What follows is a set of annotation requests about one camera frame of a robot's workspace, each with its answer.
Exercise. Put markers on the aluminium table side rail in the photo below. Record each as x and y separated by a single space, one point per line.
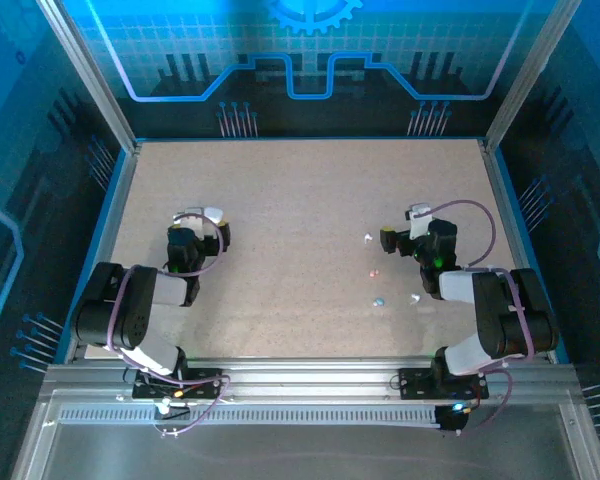
116 210
507 210

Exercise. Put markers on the black connector box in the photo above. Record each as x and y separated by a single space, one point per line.
450 419

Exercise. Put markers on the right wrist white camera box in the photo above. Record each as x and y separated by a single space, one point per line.
419 220

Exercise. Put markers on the white earbud charging case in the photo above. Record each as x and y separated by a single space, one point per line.
211 212

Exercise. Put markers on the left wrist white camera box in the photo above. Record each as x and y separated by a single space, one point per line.
186 218

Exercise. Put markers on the aluminium mounting beam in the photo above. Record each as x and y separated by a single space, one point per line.
305 372

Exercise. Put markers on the aluminium frame post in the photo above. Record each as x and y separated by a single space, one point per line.
535 70
89 70

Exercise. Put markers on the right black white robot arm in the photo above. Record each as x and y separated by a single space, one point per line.
495 310

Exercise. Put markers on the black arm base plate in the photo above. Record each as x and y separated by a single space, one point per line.
205 382
412 385

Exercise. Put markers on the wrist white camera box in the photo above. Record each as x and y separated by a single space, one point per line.
186 218
419 220

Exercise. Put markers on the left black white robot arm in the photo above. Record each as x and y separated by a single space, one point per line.
135 300

